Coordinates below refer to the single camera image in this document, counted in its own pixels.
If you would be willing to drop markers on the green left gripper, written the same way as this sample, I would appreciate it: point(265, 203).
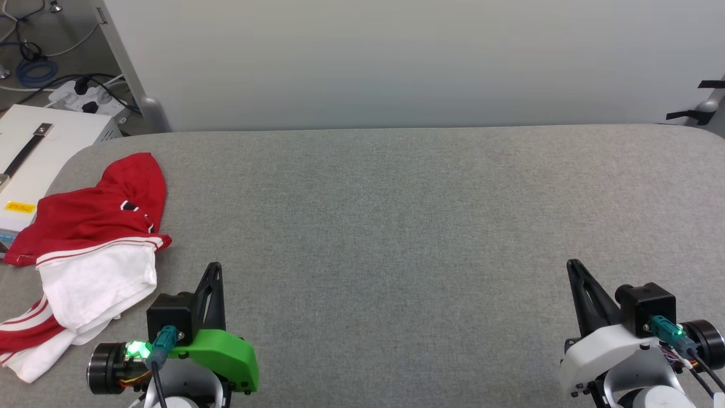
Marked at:
point(226, 351)

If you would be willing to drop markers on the white power strip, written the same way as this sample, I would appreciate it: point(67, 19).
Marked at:
point(68, 93)

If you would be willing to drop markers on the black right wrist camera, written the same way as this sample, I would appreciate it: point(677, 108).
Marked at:
point(648, 303)

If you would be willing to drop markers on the white metal frame leg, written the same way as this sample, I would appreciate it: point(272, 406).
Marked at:
point(3, 72)
point(55, 7)

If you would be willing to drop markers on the grey partition post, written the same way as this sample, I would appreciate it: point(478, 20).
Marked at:
point(127, 68)

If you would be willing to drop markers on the red and white shirt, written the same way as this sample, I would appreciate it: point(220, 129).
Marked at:
point(96, 218)

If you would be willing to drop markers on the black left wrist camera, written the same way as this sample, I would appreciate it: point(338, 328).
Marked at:
point(170, 314)

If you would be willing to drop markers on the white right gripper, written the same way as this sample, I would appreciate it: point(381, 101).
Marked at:
point(600, 354)

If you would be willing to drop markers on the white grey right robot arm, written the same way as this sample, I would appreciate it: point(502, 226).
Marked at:
point(708, 337)

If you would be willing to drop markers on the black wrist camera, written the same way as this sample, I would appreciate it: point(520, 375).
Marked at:
point(170, 314)
point(648, 303)

